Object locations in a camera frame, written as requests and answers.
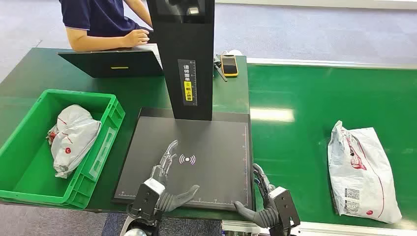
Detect black yellow ruler sticker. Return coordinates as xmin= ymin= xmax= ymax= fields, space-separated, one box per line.
xmin=177 ymin=59 xmax=198 ymax=107

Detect person's right hand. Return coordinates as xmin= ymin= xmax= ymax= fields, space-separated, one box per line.
xmin=124 ymin=28 xmax=151 ymax=48

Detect aluminium conveyor side rail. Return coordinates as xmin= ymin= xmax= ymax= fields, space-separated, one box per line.
xmin=246 ymin=58 xmax=417 ymax=70
xmin=221 ymin=219 xmax=417 ymax=236

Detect phone in yellow case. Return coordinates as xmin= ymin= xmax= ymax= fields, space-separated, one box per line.
xmin=220 ymin=54 xmax=239 ymax=78

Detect green plastic crate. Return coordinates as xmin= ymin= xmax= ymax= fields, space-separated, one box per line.
xmin=0 ymin=88 xmax=126 ymax=210

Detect black scanner base plate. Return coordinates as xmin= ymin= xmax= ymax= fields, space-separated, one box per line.
xmin=112 ymin=107 xmax=255 ymax=212

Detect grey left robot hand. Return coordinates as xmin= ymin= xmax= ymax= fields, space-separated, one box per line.
xmin=149 ymin=140 xmax=200 ymax=213

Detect black laptop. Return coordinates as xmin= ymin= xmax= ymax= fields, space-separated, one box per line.
xmin=57 ymin=43 xmax=164 ymax=79

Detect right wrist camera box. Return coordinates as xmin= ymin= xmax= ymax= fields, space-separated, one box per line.
xmin=267 ymin=186 xmax=301 ymax=233

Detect white poly mailer package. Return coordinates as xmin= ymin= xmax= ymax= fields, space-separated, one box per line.
xmin=327 ymin=120 xmax=403 ymax=225
xmin=46 ymin=104 xmax=102 ymax=179

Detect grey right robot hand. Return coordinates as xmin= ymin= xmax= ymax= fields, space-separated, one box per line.
xmin=233 ymin=163 xmax=281 ymax=229

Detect black scanner column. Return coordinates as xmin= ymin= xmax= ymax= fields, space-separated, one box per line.
xmin=146 ymin=0 xmax=216 ymax=121

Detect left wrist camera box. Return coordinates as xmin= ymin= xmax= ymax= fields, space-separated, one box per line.
xmin=129 ymin=178 xmax=166 ymax=223

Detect person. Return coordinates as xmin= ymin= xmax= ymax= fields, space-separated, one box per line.
xmin=59 ymin=0 xmax=154 ymax=53

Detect crumpled white poly mailer package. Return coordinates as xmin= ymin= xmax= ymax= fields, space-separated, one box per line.
xmin=46 ymin=104 xmax=102 ymax=179

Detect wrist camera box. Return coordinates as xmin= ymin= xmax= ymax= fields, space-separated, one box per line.
xmin=129 ymin=178 xmax=166 ymax=223
xmin=267 ymin=186 xmax=301 ymax=233

